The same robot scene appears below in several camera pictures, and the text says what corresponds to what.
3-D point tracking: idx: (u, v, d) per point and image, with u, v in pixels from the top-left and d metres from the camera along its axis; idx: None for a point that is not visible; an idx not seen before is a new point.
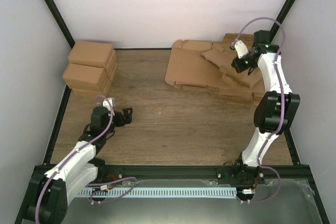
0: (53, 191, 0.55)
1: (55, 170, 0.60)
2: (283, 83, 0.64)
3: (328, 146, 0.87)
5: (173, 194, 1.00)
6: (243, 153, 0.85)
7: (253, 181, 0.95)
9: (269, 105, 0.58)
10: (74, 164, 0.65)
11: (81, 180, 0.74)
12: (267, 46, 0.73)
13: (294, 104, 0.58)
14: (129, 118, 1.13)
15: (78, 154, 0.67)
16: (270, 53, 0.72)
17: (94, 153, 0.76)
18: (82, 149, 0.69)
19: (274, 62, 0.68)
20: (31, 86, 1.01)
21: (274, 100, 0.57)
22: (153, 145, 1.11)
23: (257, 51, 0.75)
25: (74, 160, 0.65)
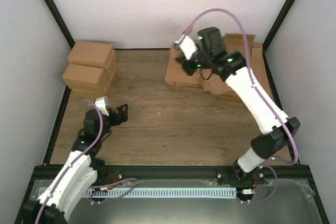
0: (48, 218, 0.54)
1: (49, 196, 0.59)
2: (276, 108, 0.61)
3: (328, 145, 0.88)
5: (173, 194, 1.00)
6: (241, 161, 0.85)
7: (252, 181, 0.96)
9: (276, 144, 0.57)
10: (68, 183, 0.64)
11: (79, 189, 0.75)
12: (231, 60, 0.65)
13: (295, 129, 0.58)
14: (125, 116, 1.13)
15: (72, 169, 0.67)
16: (240, 71, 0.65)
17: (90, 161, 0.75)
18: (75, 162, 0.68)
19: (253, 85, 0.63)
20: (31, 86, 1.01)
21: (280, 138, 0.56)
22: (153, 145, 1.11)
23: (222, 69, 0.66)
25: (67, 178, 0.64)
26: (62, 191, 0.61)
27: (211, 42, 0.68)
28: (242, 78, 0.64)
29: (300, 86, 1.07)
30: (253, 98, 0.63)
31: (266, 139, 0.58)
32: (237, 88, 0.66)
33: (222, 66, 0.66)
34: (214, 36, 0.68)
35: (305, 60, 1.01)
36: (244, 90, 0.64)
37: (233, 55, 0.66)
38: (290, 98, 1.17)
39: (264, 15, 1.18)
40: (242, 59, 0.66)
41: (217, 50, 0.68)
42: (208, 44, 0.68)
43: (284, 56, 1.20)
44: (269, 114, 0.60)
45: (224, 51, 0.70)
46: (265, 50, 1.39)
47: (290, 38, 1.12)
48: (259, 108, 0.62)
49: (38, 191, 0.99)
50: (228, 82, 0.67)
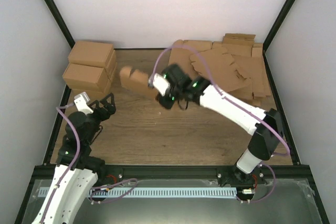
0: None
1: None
2: (249, 108, 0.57)
3: (327, 145, 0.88)
5: (173, 194, 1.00)
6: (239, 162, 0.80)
7: (253, 181, 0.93)
9: (266, 139, 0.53)
10: (58, 205, 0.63)
11: (77, 199, 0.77)
12: (196, 85, 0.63)
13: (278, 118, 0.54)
14: (113, 108, 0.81)
15: (59, 189, 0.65)
16: (208, 88, 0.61)
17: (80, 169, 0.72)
18: (62, 180, 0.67)
19: (222, 96, 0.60)
20: (31, 85, 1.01)
21: (266, 134, 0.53)
22: (153, 144, 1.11)
23: (192, 96, 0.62)
25: (56, 199, 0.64)
26: (53, 216, 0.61)
27: (175, 76, 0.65)
28: (211, 94, 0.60)
29: (300, 86, 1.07)
30: (227, 108, 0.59)
31: (256, 138, 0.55)
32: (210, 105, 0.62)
33: (190, 93, 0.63)
34: (175, 71, 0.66)
35: (305, 60, 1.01)
36: (216, 104, 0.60)
37: (196, 80, 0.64)
38: (290, 98, 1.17)
39: (264, 15, 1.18)
40: (207, 80, 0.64)
41: (182, 81, 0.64)
42: (172, 79, 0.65)
43: (284, 56, 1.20)
44: (247, 115, 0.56)
45: (190, 77, 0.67)
46: (265, 50, 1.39)
47: (290, 38, 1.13)
48: (235, 115, 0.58)
49: (38, 191, 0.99)
50: (202, 104, 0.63)
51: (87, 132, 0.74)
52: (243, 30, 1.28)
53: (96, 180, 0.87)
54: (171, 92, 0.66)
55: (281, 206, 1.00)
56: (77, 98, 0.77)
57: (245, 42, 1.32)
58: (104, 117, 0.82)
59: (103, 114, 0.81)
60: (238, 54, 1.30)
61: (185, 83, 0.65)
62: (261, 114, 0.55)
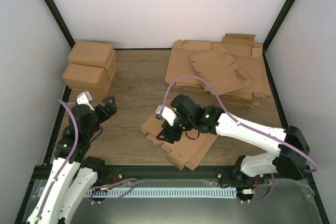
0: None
1: (38, 217, 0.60)
2: (268, 130, 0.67)
3: (327, 145, 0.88)
5: (173, 194, 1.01)
6: (244, 165, 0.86)
7: (253, 181, 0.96)
9: (294, 159, 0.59)
10: (56, 200, 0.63)
11: (77, 195, 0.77)
12: (208, 116, 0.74)
13: (298, 135, 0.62)
14: (115, 108, 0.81)
15: (57, 183, 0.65)
16: (222, 118, 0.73)
17: (78, 163, 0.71)
18: (60, 174, 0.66)
19: (238, 122, 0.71)
20: (31, 85, 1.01)
21: (292, 153, 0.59)
22: (153, 144, 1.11)
23: (207, 127, 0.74)
25: (54, 193, 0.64)
26: (50, 210, 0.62)
27: (188, 108, 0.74)
28: (226, 124, 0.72)
29: (300, 86, 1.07)
30: (245, 133, 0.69)
31: (283, 161, 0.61)
32: (230, 132, 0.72)
33: (205, 125, 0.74)
34: (186, 103, 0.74)
35: (305, 60, 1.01)
36: (232, 130, 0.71)
37: (208, 110, 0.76)
38: (290, 98, 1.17)
39: (264, 15, 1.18)
40: (217, 109, 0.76)
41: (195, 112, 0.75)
42: (185, 111, 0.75)
43: (284, 56, 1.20)
44: (267, 137, 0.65)
45: (199, 108, 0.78)
46: (265, 50, 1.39)
47: (290, 38, 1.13)
48: (256, 138, 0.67)
49: (38, 191, 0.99)
50: (219, 132, 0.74)
51: (88, 128, 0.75)
52: (243, 30, 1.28)
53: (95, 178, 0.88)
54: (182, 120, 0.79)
55: (281, 206, 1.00)
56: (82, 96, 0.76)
57: (245, 42, 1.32)
58: (106, 116, 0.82)
59: (104, 113, 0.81)
60: (238, 54, 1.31)
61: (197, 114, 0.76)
62: (281, 135, 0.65)
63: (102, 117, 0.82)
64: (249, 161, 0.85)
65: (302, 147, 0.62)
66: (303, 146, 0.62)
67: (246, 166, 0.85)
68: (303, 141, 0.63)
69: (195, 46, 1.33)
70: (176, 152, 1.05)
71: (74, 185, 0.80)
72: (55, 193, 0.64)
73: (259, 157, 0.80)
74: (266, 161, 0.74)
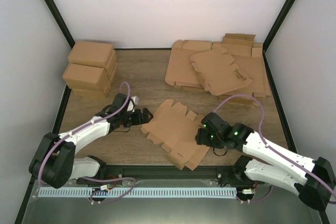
0: (62, 152, 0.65)
1: (69, 134, 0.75)
2: (296, 158, 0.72)
3: (328, 145, 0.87)
5: (173, 194, 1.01)
6: (252, 170, 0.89)
7: (253, 181, 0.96)
9: (321, 192, 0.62)
10: (85, 135, 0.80)
11: (85, 163, 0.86)
12: (237, 134, 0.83)
13: (327, 169, 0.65)
14: (148, 119, 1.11)
15: (93, 126, 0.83)
16: (249, 139, 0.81)
17: (105, 131, 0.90)
18: (97, 123, 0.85)
19: (266, 145, 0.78)
20: (31, 85, 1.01)
21: (318, 184, 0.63)
22: (153, 144, 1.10)
23: (234, 144, 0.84)
25: (87, 130, 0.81)
26: (79, 137, 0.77)
27: (217, 126, 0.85)
28: (254, 143, 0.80)
29: (301, 85, 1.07)
30: (272, 156, 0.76)
31: (308, 190, 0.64)
32: (255, 151, 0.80)
33: (232, 141, 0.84)
34: (214, 121, 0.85)
35: (305, 60, 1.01)
36: (260, 151, 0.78)
37: (237, 128, 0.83)
38: (290, 98, 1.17)
39: (264, 15, 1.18)
40: (246, 128, 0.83)
41: (223, 129, 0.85)
42: (213, 127, 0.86)
43: (284, 56, 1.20)
44: (294, 165, 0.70)
45: (229, 125, 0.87)
46: (265, 50, 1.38)
47: (290, 38, 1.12)
48: (283, 162, 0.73)
49: (38, 191, 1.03)
50: (245, 149, 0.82)
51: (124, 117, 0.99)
52: (243, 30, 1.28)
53: (97, 170, 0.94)
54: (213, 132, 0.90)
55: (280, 206, 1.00)
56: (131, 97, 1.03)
57: (245, 41, 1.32)
58: (137, 121, 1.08)
59: (139, 117, 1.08)
60: (238, 54, 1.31)
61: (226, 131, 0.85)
62: (309, 164, 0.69)
63: (134, 120, 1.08)
64: (258, 167, 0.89)
65: (330, 180, 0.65)
66: (331, 179, 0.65)
67: (253, 170, 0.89)
68: (331, 174, 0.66)
69: (195, 46, 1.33)
70: (176, 152, 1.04)
71: (83, 159, 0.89)
72: (87, 130, 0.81)
73: (274, 171, 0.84)
74: (286, 179, 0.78)
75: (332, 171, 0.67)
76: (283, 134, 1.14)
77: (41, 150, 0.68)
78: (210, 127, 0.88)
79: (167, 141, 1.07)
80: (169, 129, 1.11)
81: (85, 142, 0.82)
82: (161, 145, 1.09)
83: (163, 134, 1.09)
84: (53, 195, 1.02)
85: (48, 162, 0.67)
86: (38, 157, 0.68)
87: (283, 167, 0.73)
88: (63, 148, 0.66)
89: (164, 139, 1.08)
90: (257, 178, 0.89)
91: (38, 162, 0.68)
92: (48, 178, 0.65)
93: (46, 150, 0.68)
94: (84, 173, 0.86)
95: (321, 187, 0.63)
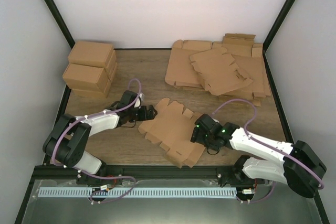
0: (78, 131, 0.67)
1: (84, 117, 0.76)
2: (275, 144, 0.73)
3: (327, 144, 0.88)
5: (173, 194, 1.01)
6: (249, 168, 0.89)
7: (252, 181, 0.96)
9: (301, 174, 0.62)
10: (99, 121, 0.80)
11: (87, 159, 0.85)
12: (224, 131, 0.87)
13: (306, 151, 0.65)
14: (153, 116, 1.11)
15: (105, 115, 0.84)
16: (235, 133, 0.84)
17: (114, 125, 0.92)
18: (108, 114, 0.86)
19: (249, 136, 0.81)
20: (31, 84, 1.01)
21: (296, 166, 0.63)
22: (153, 144, 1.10)
23: (223, 141, 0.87)
25: (101, 117, 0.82)
26: (94, 121, 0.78)
27: (208, 125, 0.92)
28: (240, 136, 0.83)
29: (300, 85, 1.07)
30: (254, 146, 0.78)
31: (289, 172, 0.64)
32: (241, 145, 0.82)
33: (221, 139, 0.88)
34: (206, 120, 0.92)
35: (305, 58, 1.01)
36: (244, 144, 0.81)
37: (225, 127, 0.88)
38: (290, 98, 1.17)
39: (264, 15, 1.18)
40: (234, 126, 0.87)
41: (213, 128, 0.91)
42: (206, 127, 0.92)
43: (284, 55, 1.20)
44: (273, 150, 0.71)
45: (219, 125, 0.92)
46: (265, 50, 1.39)
47: (290, 38, 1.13)
48: (265, 150, 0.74)
49: (38, 191, 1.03)
50: (233, 145, 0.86)
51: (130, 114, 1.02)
52: (242, 30, 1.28)
53: (97, 169, 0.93)
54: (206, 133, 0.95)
55: (280, 206, 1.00)
56: (139, 93, 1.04)
57: (245, 42, 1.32)
58: (142, 117, 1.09)
59: (144, 114, 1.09)
60: (238, 54, 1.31)
61: (216, 130, 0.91)
62: (287, 148, 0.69)
63: (140, 116, 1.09)
64: (254, 163, 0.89)
65: (313, 163, 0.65)
66: (314, 163, 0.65)
67: (250, 167, 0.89)
68: (314, 157, 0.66)
69: (195, 46, 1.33)
70: (175, 151, 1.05)
71: (90, 157, 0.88)
72: (101, 118, 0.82)
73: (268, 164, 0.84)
74: (277, 170, 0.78)
75: (314, 155, 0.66)
76: (283, 134, 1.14)
77: (58, 128, 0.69)
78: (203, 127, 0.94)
79: (165, 140, 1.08)
80: (168, 128, 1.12)
81: (97, 129, 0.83)
82: (159, 145, 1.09)
83: (163, 134, 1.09)
84: (53, 195, 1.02)
85: (62, 142, 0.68)
86: (53, 135, 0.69)
87: (266, 155, 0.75)
88: (79, 128, 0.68)
89: (162, 139, 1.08)
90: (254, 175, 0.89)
91: (52, 141, 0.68)
92: (61, 156, 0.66)
93: (62, 128, 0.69)
94: (85, 170, 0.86)
95: (301, 168, 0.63)
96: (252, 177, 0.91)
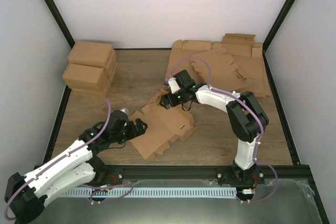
0: (21, 201, 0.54)
1: (33, 178, 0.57)
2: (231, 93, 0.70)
3: (327, 144, 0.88)
5: (173, 194, 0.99)
6: (238, 159, 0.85)
7: (252, 181, 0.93)
9: (237, 113, 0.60)
10: (55, 174, 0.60)
11: (71, 181, 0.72)
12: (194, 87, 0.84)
13: (252, 98, 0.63)
14: (142, 130, 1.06)
15: (67, 159, 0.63)
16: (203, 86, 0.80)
17: (90, 157, 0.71)
18: (73, 155, 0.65)
19: (210, 89, 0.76)
20: (31, 83, 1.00)
21: (237, 107, 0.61)
22: (160, 154, 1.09)
23: (192, 95, 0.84)
25: (58, 167, 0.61)
26: (48, 178, 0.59)
27: (182, 81, 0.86)
28: (202, 88, 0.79)
29: (300, 85, 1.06)
30: (213, 96, 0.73)
31: (229, 114, 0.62)
32: (203, 97, 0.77)
33: (191, 93, 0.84)
34: (183, 76, 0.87)
35: (305, 58, 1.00)
36: (205, 95, 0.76)
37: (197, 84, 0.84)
38: (289, 98, 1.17)
39: (264, 14, 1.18)
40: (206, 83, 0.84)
41: (188, 84, 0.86)
42: (180, 83, 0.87)
43: (284, 55, 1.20)
44: (226, 97, 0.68)
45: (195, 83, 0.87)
46: (265, 50, 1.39)
47: (290, 38, 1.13)
48: (219, 99, 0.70)
49: None
50: (199, 99, 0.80)
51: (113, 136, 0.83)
52: (242, 30, 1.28)
53: (91, 178, 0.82)
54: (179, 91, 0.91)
55: (280, 205, 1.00)
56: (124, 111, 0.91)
57: (245, 42, 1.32)
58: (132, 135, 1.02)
59: (134, 130, 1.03)
60: (238, 54, 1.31)
61: (190, 86, 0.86)
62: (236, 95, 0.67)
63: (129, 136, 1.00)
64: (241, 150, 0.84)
65: (257, 112, 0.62)
66: (258, 112, 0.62)
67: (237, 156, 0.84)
68: (256, 107, 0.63)
69: (195, 46, 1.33)
70: (177, 129, 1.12)
71: (72, 172, 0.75)
72: (60, 167, 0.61)
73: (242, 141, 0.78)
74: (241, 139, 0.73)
75: (259, 105, 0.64)
76: (283, 134, 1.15)
77: (8, 191, 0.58)
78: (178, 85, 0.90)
79: (168, 137, 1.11)
80: (166, 129, 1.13)
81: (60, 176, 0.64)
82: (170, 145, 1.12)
83: (164, 137, 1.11)
84: None
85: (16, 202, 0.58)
86: (7, 195, 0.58)
87: (221, 105, 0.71)
88: (22, 198, 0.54)
89: (167, 138, 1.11)
90: (244, 163, 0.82)
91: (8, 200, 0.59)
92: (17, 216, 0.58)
93: (11, 192, 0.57)
94: (75, 187, 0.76)
95: (241, 110, 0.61)
96: (248, 171, 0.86)
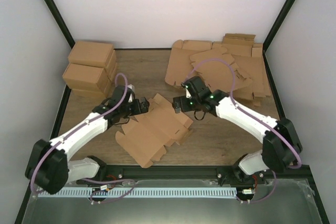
0: (53, 161, 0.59)
1: (60, 141, 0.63)
2: (262, 117, 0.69)
3: (328, 144, 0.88)
5: (173, 194, 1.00)
6: (243, 163, 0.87)
7: (252, 181, 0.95)
9: (276, 146, 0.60)
10: (79, 139, 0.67)
11: (81, 168, 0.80)
12: (212, 97, 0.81)
13: (289, 129, 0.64)
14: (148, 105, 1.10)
15: (88, 126, 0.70)
16: (223, 101, 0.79)
17: (105, 128, 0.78)
18: (93, 123, 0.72)
19: (236, 106, 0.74)
20: (30, 83, 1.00)
21: (276, 140, 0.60)
22: (158, 160, 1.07)
23: (209, 106, 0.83)
25: (81, 132, 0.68)
26: (73, 141, 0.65)
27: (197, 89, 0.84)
28: (226, 105, 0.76)
29: (301, 85, 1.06)
30: (240, 116, 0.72)
31: (267, 146, 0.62)
32: (228, 115, 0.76)
33: (208, 104, 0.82)
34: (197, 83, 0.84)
35: (305, 57, 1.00)
36: (230, 113, 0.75)
37: (214, 94, 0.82)
38: (290, 98, 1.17)
39: (264, 14, 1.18)
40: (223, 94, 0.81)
41: (203, 93, 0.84)
42: (194, 90, 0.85)
43: (284, 55, 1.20)
44: (258, 123, 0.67)
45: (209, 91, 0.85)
46: (265, 50, 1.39)
47: (290, 38, 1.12)
48: (249, 123, 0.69)
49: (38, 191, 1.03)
50: (219, 113, 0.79)
51: (123, 110, 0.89)
52: (242, 30, 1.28)
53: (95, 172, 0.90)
54: (192, 98, 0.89)
55: (280, 205, 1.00)
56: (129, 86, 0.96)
57: (245, 42, 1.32)
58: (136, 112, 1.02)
59: (138, 106, 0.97)
60: (238, 54, 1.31)
61: (205, 95, 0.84)
62: (272, 123, 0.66)
63: (134, 110, 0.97)
64: (246, 157, 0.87)
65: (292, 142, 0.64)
66: (294, 142, 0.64)
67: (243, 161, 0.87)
68: (293, 137, 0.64)
69: (195, 46, 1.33)
70: (174, 133, 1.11)
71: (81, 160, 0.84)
72: (83, 134, 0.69)
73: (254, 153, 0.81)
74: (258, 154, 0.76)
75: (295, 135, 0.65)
76: None
77: (33, 158, 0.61)
78: (191, 92, 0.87)
79: (165, 141, 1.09)
80: (164, 130, 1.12)
81: (81, 145, 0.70)
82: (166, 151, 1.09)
83: (162, 141, 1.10)
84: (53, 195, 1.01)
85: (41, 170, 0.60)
86: (31, 166, 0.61)
87: (248, 126, 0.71)
88: (54, 158, 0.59)
89: (163, 142, 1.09)
90: (250, 169, 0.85)
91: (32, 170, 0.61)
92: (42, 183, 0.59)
93: (38, 158, 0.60)
94: (82, 176, 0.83)
95: (279, 144, 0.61)
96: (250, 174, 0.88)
